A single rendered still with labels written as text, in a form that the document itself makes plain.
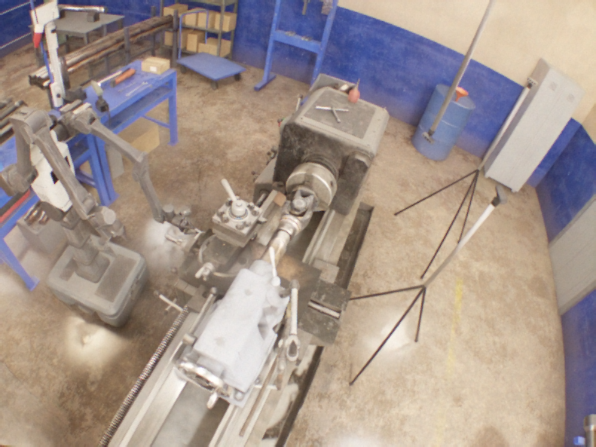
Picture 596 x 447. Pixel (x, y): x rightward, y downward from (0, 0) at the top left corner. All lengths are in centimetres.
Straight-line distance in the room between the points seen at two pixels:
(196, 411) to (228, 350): 49
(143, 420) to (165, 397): 14
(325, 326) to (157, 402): 81
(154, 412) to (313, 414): 120
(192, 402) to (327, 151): 139
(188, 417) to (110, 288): 116
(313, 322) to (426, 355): 144
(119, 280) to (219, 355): 139
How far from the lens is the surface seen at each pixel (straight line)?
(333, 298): 164
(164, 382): 148
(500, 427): 309
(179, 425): 156
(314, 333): 154
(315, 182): 167
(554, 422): 362
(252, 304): 123
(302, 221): 154
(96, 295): 240
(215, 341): 117
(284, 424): 189
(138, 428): 147
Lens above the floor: 226
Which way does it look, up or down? 48 degrees down
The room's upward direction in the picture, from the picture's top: 17 degrees clockwise
